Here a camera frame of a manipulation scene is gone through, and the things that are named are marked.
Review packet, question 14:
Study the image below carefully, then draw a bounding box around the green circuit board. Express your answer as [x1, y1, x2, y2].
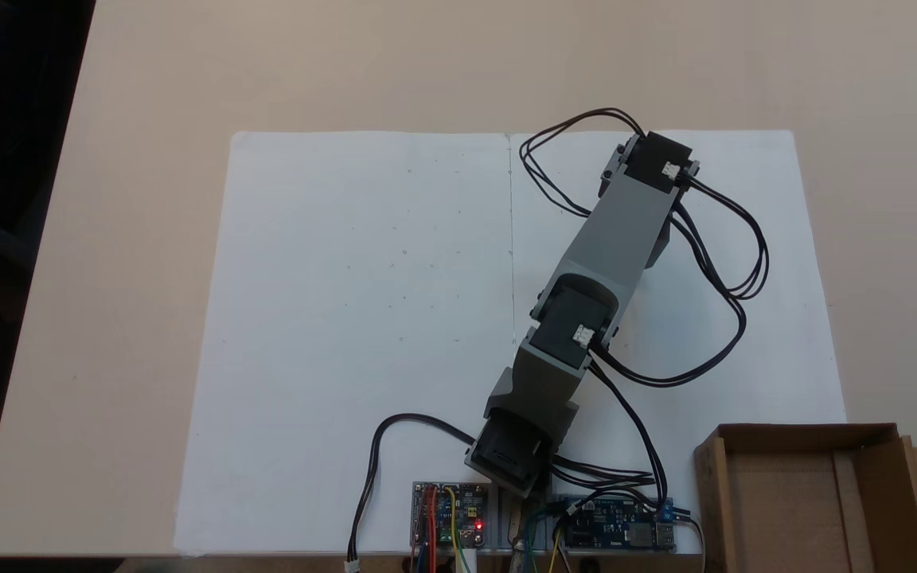
[412, 481, 489, 552]

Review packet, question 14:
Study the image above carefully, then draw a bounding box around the blue circuit board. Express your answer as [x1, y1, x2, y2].
[558, 495, 678, 552]

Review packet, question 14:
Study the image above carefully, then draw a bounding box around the brown cardboard box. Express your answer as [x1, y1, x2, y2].
[693, 422, 917, 573]

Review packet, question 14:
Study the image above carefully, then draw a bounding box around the black cable with white plug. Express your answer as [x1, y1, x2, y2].
[345, 412, 477, 572]

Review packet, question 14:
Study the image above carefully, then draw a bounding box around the black gripper motor cable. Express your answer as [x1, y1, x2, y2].
[519, 108, 646, 217]

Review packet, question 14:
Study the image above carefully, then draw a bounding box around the coloured jumper wire bundle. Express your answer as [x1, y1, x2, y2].
[415, 485, 479, 573]

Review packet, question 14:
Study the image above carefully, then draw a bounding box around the black shoulder motor cable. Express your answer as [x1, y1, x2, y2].
[550, 366, 670, 518]

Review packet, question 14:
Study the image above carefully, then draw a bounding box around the black elbow motor cable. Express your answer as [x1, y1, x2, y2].
[590, 179, 771, 389]

